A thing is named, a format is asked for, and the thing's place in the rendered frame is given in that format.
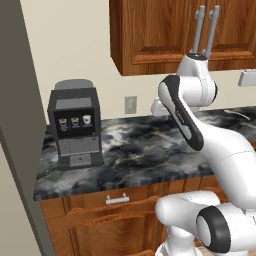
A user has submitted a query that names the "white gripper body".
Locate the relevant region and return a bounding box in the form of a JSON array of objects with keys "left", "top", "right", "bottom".
[{"left": 150, "top": 96, "right": 172, "bottom": 118}]

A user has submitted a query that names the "wooden drawer front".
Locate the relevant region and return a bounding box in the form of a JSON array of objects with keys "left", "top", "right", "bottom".
[
  {"left": 61, "top": 183, "right": 168, "bottom": 219},
  {"left": 165, "top": 175, "right": 222, "bottom": 203}
]

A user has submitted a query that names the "black grey coffee machine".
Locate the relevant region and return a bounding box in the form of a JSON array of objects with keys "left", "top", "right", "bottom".
[{"left": 47, "top": 78, "right": 105, "bottom": 171}]

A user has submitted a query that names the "grey tall fridge side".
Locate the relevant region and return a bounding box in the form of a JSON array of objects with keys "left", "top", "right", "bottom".
[{"left": 0, "top": 0, "right": 57, "bottom": 256}]

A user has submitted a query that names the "grey wall outlet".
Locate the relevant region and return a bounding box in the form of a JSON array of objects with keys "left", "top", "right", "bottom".
[{"left": 124, "top": 95, "right": 138, "bottom": 115}]

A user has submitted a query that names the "wooden wall cupboard door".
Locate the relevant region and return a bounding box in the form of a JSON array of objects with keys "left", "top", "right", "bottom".
[
  {"left": 203, "top": 0, "right": 256, "bottom": 72},
  {"left": 121, "top": 0, "right": 207, "bottom": 76}
]

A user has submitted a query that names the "wooden wall cupboard carcass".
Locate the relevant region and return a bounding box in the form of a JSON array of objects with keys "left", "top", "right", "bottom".
[{"left": 108, "top": 0, "right": 256, "bottom": 77}]

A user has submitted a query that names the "silver drawer handle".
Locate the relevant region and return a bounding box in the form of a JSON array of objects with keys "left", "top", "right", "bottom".
[{"left": 105, "top": 192, "right": 131, "bottom": 206}]

